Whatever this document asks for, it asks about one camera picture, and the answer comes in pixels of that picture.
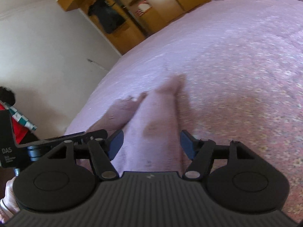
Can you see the green white checkered cloth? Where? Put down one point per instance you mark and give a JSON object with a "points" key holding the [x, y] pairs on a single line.
{"points": [[22, 119]]}

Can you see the person's left hand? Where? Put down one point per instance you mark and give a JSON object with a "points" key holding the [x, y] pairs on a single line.
{"points": [[10, 194]]}

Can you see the thin stick on wall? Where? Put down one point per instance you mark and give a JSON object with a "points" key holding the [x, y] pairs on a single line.
{"points": [[97, 64]]}

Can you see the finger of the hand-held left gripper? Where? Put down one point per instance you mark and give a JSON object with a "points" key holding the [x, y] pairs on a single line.
{"points": [[61, 137]]}

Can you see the red white folded cloth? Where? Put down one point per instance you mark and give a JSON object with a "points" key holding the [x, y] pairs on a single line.
{"points": [[144, 8]]}

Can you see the person's red garment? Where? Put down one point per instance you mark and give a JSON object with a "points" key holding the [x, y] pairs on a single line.
{"points": [[17, 130]]}

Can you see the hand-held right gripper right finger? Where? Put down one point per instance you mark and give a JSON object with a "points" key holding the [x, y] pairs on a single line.
{"points": [[187, 144]]}

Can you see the pink knit garment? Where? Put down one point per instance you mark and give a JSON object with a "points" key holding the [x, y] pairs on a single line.
{"points": [[153, 123]]}

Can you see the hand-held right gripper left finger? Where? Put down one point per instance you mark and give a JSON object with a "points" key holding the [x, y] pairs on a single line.
{"points": [[116, 144]]}

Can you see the pink floral bedspread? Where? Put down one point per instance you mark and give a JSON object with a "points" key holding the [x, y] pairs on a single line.
{"points": [[236, 63]]}

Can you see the black hanging shirt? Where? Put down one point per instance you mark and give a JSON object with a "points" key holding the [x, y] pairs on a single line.
{"points": [[107, 15]]}

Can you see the wooden wardrobe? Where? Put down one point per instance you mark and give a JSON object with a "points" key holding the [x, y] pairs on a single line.
{"points": [[163, 9]]}

